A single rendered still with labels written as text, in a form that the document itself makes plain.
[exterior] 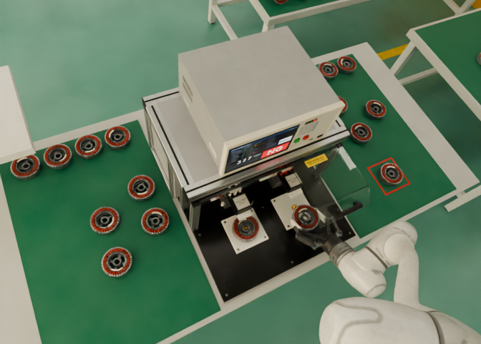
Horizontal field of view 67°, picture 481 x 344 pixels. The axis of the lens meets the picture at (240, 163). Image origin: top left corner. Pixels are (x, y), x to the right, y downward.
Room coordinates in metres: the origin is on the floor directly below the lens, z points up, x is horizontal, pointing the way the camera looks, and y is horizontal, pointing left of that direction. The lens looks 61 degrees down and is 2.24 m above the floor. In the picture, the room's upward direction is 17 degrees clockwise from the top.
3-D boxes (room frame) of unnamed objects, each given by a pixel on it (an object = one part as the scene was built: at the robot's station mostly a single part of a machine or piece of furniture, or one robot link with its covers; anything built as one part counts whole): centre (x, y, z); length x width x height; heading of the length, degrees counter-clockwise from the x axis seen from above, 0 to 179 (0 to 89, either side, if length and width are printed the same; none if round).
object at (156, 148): (0.67, 0.32, 0.91); 0.28 x 0.03 x 0.32; 41
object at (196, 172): (0.82, 0.02, 1.09); 0.68 x 0.44 x 0.05; 131
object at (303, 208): (0.61, -0.32, 0.84); 0.11 x 0.11 x 0.04
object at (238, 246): (0.50, -0.10, 0.78); 0.15 x 0.15 x 0.01; 41
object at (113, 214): (0.37, 0.46, 0.77); 0.11 x 0.11 x 0.04
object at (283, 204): (0.66, -0.28, 0.78); 0.15 x 0.15 x 0.01; 41
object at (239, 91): (0.83, 0.01, 1.22); 0.44 x 0.39 x 0.20; 131
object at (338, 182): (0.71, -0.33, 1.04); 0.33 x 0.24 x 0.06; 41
